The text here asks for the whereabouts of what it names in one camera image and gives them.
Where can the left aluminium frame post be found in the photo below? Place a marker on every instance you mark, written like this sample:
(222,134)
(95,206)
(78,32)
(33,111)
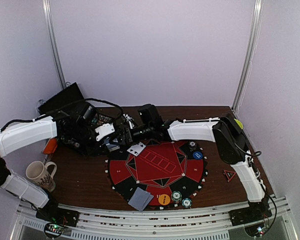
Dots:
(53,43)

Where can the teal white poker chip stack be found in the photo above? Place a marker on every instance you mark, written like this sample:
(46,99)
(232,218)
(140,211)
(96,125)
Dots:
(186,202)

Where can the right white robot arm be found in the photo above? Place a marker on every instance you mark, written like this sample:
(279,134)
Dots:
(224,131)

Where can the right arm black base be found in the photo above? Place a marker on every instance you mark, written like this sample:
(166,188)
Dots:
(250,215)

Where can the grey playing card deck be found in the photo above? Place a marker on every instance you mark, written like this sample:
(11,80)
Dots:
(111,146)

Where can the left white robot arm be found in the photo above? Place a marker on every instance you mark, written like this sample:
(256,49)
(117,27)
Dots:
(16,137)

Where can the black white poker chip stack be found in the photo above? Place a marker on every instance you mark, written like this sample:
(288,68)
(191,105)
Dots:
(192,145)

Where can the white floral ceramic mug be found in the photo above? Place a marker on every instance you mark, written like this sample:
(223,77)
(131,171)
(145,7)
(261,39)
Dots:
(42,174)

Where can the red black triangular token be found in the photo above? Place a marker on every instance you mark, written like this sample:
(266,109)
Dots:
(229,175)

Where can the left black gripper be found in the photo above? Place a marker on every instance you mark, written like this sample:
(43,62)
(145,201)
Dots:
(96,150)

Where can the four of clubs card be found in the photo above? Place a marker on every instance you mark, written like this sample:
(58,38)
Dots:
(136,149)

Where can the green white poker chip stack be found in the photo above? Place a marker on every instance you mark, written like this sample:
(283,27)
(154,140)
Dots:
(176,196)

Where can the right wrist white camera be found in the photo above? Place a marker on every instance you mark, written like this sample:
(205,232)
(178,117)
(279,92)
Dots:
(132,124)

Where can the orange plastic cup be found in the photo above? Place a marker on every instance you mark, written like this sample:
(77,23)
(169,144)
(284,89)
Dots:
(50,146)

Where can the blue small blind button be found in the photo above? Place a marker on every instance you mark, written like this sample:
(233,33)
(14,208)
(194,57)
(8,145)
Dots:
(197,155)

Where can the yellow green plastic bowl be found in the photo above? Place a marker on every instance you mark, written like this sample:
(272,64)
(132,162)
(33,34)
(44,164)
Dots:
(239,123)

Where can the black poker chip case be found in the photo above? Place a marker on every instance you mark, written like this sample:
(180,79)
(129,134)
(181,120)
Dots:
(62,105)

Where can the round red black poker mat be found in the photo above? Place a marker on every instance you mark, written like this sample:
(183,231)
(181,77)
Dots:
(161,168)

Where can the wrist white camera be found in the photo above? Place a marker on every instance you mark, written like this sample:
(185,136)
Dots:
(103,131)
(132,124)

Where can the orange big blind button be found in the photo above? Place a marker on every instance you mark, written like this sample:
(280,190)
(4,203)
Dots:
(164,199)

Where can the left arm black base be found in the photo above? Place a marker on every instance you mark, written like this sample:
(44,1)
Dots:
(60,216)

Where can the dealt blue-backed card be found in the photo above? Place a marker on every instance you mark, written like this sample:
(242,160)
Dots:
(141,201)
(138,191)

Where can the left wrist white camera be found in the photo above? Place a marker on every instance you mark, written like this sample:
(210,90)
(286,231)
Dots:
(103,131)

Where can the aluminium front rail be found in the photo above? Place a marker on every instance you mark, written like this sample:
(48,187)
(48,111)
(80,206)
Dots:
(205,223)

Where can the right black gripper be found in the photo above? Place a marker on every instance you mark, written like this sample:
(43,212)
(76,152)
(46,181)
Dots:
(129,131)

